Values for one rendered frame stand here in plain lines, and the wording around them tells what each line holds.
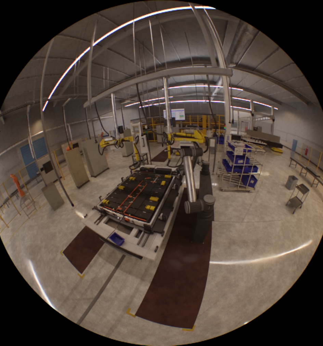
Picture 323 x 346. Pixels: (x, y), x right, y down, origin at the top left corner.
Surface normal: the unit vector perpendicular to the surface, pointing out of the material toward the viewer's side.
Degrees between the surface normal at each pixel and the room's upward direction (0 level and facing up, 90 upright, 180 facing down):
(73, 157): 90
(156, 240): 0
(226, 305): 0
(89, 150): 90
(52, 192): 90
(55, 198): 90
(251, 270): 0
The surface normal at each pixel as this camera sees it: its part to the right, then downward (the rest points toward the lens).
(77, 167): 0.94, 0.07
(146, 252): -0.09, -0.88
